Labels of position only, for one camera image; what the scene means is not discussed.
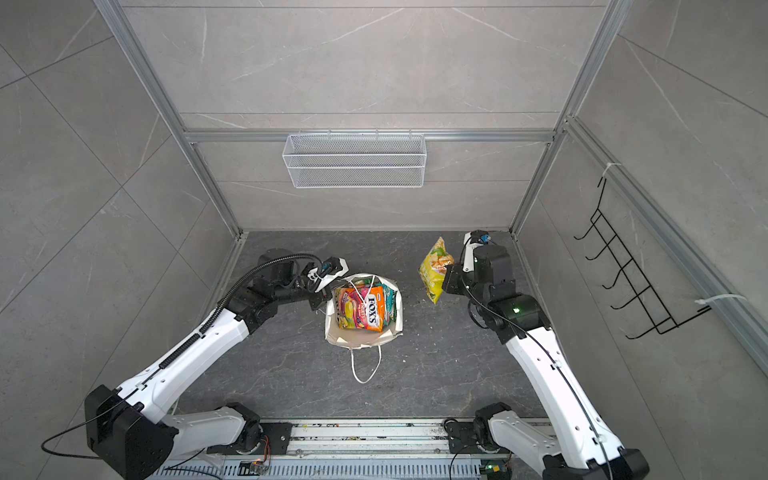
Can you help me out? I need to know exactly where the yellow green snack packet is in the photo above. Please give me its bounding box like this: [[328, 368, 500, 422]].
[[419, 237, 455, 304]]

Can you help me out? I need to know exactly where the orange pink Fox's candy packet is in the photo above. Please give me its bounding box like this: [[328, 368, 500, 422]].
[[336, 285, 385, 332]]

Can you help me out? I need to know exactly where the floral paper gift bag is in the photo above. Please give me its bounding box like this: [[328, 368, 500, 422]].
[[324, 273, 404, 385]]

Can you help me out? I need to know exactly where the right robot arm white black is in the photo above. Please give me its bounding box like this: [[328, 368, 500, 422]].
[[443, 230, 650, 479]]

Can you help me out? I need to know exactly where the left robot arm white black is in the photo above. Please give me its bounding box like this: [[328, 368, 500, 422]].
[[84, 249, 348, 479]]

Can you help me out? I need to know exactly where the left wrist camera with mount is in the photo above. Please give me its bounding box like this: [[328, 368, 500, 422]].
[[307, 257, 349, 291]]

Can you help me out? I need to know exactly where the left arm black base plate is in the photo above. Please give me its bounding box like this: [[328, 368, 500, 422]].
[[206, 422, 293, 456]]

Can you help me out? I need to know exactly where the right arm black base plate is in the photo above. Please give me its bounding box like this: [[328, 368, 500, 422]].
[[442, 418, 508, 454]]

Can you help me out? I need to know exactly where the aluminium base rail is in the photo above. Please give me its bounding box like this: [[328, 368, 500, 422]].
[[152, 418, 561, 479]]

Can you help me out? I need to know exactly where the black wire hook rack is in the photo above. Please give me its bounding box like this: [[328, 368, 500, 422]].
[[573, 177, 713, 340]]

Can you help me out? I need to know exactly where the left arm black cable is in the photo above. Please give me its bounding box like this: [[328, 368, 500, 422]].
[[40, 252, 325, 462]]

